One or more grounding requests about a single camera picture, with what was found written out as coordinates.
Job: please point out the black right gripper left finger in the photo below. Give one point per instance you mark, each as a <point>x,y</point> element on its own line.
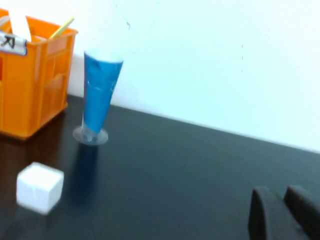
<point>267,215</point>

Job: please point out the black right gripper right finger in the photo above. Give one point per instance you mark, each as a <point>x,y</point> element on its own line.
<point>307,212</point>

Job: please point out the orange plastic cutlery crate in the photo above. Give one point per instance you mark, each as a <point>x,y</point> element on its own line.
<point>25,100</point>

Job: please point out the blue cone cup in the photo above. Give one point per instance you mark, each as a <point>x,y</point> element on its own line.
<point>90,140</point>

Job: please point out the blue paper cone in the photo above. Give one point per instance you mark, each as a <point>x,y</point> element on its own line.
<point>100,95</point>

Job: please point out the white cube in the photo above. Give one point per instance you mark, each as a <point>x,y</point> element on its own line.
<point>40,187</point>

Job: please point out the white knife character label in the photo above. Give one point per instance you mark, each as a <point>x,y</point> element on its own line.
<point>10,42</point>

